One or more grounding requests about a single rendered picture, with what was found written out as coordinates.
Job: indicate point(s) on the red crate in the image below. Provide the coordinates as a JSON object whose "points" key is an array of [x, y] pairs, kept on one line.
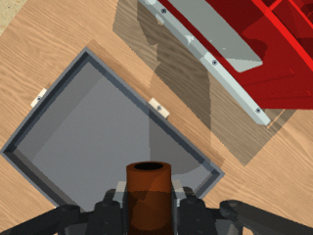
{"points": [[256, 48]]}

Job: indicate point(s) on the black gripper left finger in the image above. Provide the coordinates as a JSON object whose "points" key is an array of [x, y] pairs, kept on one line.
{"points": [[68, 220]]}

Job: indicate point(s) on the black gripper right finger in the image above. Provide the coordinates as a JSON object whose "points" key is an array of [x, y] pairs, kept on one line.
{"points": [[230, 219]]}

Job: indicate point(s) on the brown glass bottle with white label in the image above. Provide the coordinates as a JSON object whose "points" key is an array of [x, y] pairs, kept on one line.
{"points": [[149, 198]]}

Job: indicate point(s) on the dark grey shallow tray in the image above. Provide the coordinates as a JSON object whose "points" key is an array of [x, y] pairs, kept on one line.
{"points": [[76, 142]]}

